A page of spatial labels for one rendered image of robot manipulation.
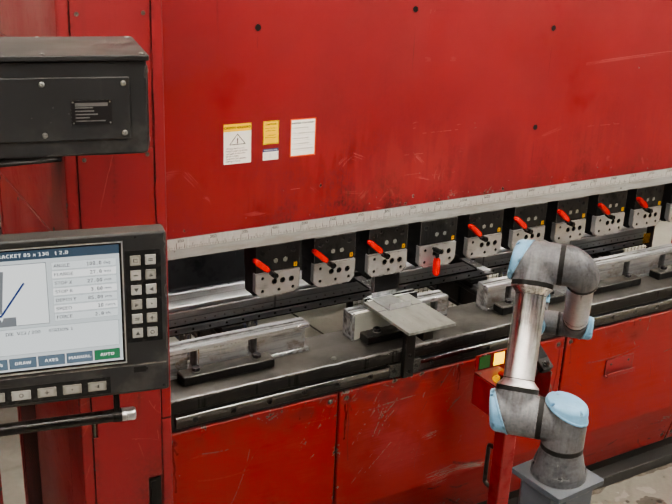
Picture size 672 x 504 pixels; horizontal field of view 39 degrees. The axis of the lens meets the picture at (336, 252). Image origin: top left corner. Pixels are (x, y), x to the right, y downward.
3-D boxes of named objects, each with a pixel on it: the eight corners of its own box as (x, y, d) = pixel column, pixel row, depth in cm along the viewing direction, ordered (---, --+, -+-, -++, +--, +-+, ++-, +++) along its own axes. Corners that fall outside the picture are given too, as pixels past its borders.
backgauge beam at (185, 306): (147, 343, 302) (146, 313, 298) (133, 326, 313) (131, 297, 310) (650, 244, 414) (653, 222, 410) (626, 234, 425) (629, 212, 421)
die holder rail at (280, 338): (161, 382, 279) (160, 354, 276) (154, 374, 284) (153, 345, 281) (308, 350, 303) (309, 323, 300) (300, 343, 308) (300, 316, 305)
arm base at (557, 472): (597, 478, 259) (602, 447, 255) (559, 495, 251) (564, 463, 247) (556, 452, 270) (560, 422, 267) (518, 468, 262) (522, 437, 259)
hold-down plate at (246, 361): (183, 387, 277) (183, 378, 276) (177, 379, 281) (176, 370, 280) (274, 366, 292) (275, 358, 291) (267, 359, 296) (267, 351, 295)
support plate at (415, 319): (408, 336, 289) (409, 333, 289) (363, 305, 311) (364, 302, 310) (455, 325, 298) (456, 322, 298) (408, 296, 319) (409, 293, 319)
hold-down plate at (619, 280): (584, 297, 355) (585, 289, 354) (574, 292, 359) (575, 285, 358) (640, 284, 369) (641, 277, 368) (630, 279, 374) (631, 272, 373)
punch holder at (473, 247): (466, 260, 323) (470, 214, 318) (451, 252, 330) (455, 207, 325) (500, 254, 331) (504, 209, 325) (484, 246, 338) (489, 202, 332)
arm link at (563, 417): (584, 458, 250) (590, 413, 245) (532, 448, 253) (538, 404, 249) (585, 435, 261) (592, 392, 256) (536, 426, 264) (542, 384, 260)
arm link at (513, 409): (539, 441, 250) (567, 240, 256) (482, 431, 254) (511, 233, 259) (539, 439, 261) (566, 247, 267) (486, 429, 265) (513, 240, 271)
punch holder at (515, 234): (511, 252, 333) (516, 207, 327) (495, 244, 340) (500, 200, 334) (543, 246, 340) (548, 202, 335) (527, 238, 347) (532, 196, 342)
